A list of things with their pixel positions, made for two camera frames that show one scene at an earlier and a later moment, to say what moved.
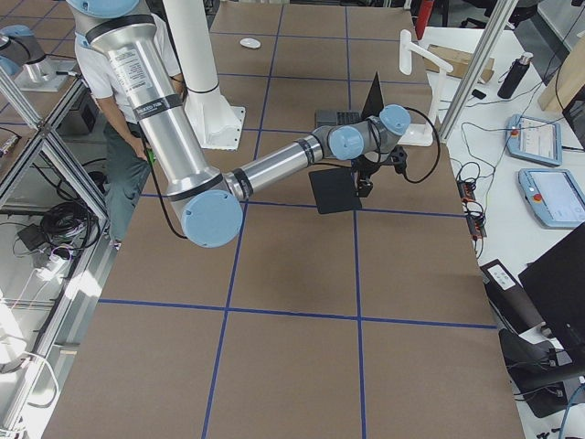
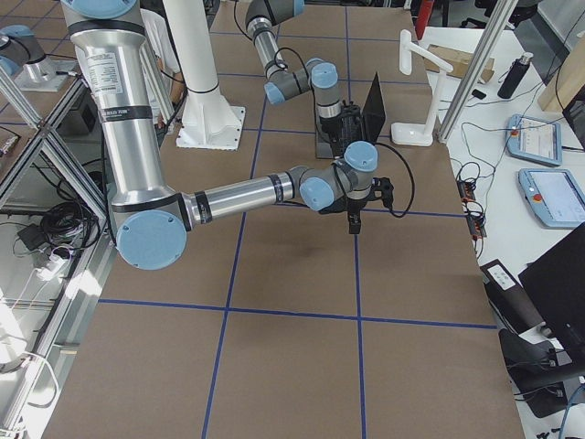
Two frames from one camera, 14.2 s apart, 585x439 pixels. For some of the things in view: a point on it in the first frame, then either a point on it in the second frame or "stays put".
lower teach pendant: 555,197 stays put
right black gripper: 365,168 -> 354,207
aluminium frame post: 500,16 stays put
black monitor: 556,283 stays put
